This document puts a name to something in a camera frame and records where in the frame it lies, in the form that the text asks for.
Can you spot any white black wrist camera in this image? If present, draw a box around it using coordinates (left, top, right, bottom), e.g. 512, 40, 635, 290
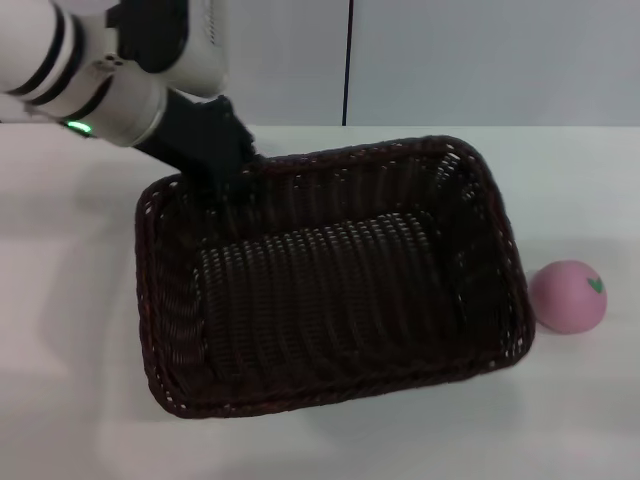
105, 0, 232, 97

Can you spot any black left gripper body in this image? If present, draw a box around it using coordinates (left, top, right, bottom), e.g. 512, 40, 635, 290
132, 89, 259, 197

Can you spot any pink peach toy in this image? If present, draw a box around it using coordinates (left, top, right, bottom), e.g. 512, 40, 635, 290
528, 259, 609, 335

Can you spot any dark brown woven basket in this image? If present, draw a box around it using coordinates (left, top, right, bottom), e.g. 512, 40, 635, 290
133, 133, 537, 420

